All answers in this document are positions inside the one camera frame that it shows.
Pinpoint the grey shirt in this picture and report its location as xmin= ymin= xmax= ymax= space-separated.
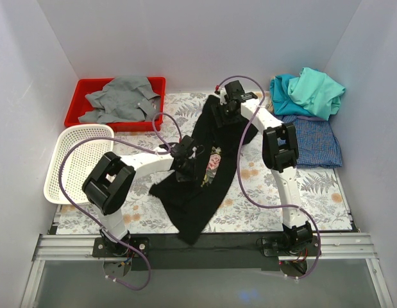
xmin=79 ymin=76 xmax=161 ymax=124

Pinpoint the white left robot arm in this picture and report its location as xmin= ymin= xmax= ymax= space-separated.
xmin=82 ymin=135 xmax=199 ymax=257

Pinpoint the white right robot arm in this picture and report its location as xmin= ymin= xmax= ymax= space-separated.
xmin=212 ymin=80 xmax=313 ymax=255

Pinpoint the dark teal shirt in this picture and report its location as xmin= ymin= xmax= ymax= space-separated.
xmin=269 ymin=74 xmax=316 ymax=117

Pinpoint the white perforated plastic basket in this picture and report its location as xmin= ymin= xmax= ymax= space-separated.
xmin=44 ymin=124 xmax=114 ymax=205

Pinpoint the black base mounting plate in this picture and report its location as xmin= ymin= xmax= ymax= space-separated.
xmin=92 ymin=230 xmax=320 ymax=277

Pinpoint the black floral print t-shirt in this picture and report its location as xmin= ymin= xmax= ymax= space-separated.
xmin=149 ymin=95 xmax=248 ymax=245

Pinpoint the blue patterned folded shirt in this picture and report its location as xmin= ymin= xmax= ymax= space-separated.
xmin=276 ymin=115 xmax=342 ymax=169

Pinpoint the red plastic bin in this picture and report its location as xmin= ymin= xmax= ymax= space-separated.
xmin=64 ymin=76 xmax=166 ymax=132

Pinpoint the aluminium rail frame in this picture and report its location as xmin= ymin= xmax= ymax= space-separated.
xmin=21 ymin=232 xmax=393 ymax=307

